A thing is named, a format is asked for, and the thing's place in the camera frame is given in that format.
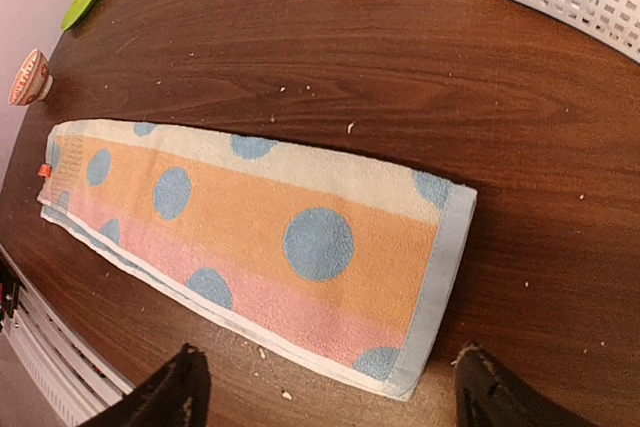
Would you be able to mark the green plate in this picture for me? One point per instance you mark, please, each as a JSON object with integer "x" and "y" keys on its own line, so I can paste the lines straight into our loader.
{"x": 76, "y": 11}

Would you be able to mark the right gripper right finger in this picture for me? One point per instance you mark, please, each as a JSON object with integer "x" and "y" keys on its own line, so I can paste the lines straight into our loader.
{"x": 489, "y": 394}

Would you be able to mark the front metal rail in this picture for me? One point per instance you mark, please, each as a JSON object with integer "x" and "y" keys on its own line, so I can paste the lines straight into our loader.
{"x": 73, "y": 378}

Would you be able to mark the blue polka dot towel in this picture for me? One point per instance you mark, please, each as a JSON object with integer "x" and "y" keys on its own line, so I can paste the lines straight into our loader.
{"x": 340, "y": 263}

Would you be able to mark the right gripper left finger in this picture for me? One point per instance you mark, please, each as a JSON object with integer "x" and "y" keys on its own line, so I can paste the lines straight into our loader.
{"x": 177, "y": 394}

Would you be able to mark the orange patterned bowl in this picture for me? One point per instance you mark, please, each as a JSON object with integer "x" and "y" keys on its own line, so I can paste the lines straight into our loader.
{"x": 33, "y": 80}

